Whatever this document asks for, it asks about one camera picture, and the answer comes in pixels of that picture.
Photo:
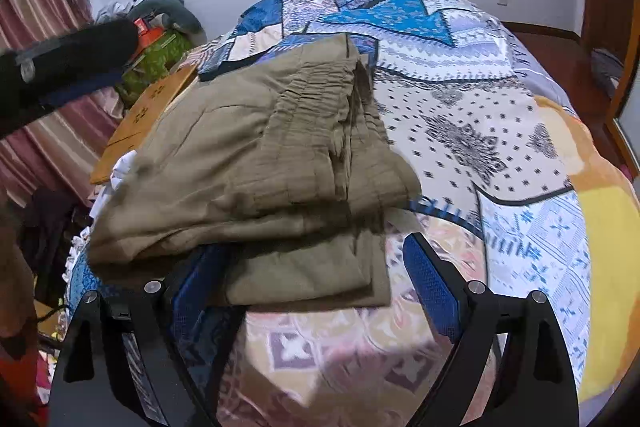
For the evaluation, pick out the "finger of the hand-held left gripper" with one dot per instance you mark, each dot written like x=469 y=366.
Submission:
x=75 y=89
x=85 y=49

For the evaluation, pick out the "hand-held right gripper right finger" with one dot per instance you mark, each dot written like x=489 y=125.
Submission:
x=430 y=292

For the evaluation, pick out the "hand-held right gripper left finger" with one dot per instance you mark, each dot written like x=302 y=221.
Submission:
x=192 y=307

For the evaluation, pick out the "khaki pants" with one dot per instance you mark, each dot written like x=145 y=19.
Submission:
x=225 y=157

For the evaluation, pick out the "orange box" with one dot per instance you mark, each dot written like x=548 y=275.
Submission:
x=150 y=38

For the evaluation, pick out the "bamboo lap desk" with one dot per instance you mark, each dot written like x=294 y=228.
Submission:
x=145 y=112

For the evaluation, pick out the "green laundry basket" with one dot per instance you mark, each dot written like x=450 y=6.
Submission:
x=160 y=57

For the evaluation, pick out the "white paper pile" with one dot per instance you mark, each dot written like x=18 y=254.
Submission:
x=122 y=169

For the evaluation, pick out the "grey curved cushion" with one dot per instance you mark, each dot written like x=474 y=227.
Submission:
x=185 y=19

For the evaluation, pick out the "dark cloth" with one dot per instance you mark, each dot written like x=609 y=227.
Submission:
x=50 y=237

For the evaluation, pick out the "person's brown clothing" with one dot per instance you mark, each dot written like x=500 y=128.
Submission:
x=17 y=307

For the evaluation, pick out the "yellow blanket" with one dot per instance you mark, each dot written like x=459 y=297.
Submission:
x=610 y=232

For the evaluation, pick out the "blue patchwork quilt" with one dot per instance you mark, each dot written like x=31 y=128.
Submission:
x=475 y=107

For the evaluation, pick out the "grey cloth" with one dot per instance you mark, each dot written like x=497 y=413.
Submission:
x=607 y=72

